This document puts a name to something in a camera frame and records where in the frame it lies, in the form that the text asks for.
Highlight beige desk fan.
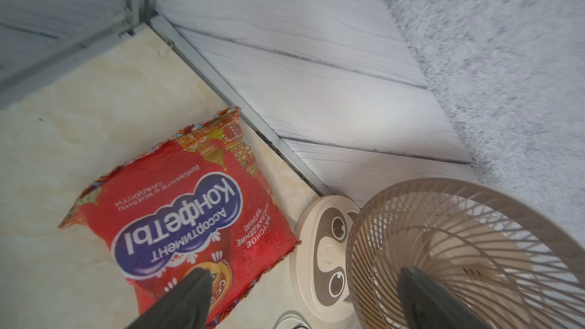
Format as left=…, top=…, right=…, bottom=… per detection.
left=290, top=178, right=584, bottom=328

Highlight red candy bag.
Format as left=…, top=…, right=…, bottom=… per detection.
left=60, top=107, right=299, bottom=328

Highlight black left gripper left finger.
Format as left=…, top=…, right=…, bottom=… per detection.
left=127, top=268, right=213, bottom=329

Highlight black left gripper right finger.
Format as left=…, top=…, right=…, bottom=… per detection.
left=398, top=267, right=488, bottom=329

